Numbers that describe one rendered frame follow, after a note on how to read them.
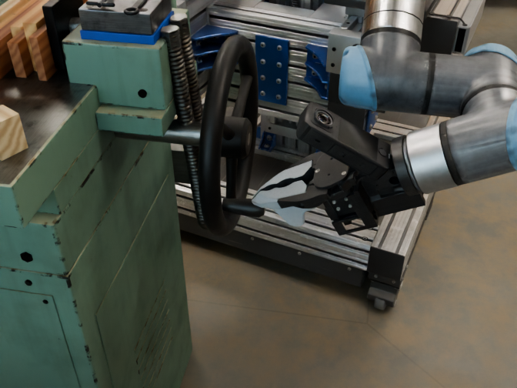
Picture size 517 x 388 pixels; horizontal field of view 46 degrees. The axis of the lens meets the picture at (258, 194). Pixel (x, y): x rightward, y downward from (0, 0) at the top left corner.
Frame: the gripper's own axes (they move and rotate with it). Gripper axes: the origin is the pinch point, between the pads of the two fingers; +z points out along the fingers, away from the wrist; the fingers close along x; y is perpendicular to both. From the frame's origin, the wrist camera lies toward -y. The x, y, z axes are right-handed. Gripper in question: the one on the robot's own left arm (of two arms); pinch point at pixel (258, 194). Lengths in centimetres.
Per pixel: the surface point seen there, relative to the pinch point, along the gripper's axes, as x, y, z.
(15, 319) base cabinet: -12.8, 0.1, 38.4
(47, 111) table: -0.2, -21.6, 18.8
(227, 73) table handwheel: 7.0, -14.1, -1.8
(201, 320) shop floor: 36, 61, 62
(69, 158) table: -3.5, -16.0, 18.0
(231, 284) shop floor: 51, 65, 58
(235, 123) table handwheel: 10.9, -5.0, 3.4
